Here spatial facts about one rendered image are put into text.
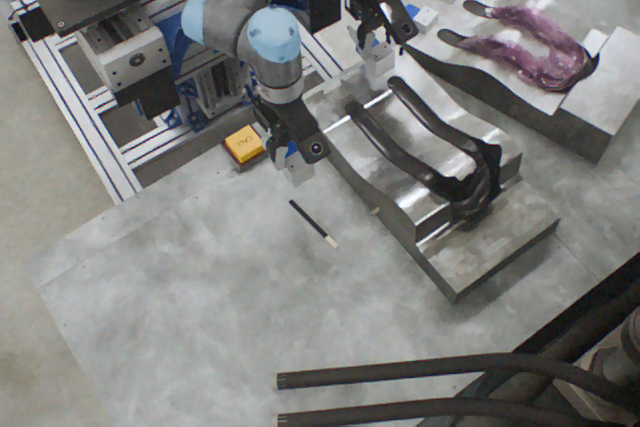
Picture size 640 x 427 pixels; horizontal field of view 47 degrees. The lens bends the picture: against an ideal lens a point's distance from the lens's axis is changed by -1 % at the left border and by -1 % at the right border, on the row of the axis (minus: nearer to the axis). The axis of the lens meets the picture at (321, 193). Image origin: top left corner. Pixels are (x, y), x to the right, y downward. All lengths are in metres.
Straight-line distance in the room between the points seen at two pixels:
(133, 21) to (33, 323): 1.15
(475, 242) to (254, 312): 0.43
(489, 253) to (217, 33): 0.64
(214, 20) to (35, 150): 1.66
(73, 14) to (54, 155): 1.18
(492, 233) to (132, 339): 0.70
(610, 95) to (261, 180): 0.72
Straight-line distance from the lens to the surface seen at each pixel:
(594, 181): 1.59
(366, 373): 1.29
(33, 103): 2.85
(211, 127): 2.32
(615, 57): 1.65
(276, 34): 1.08
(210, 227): 1.49
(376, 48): 1.53
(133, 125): 2.40
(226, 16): 1.14
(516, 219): 1.44
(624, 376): 1.35
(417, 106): 1.52
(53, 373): 2.35
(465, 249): 1.39
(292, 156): 1.36
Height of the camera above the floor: 2.11
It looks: 61 degrees down
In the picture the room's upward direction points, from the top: 4 degrees counter-clockwise
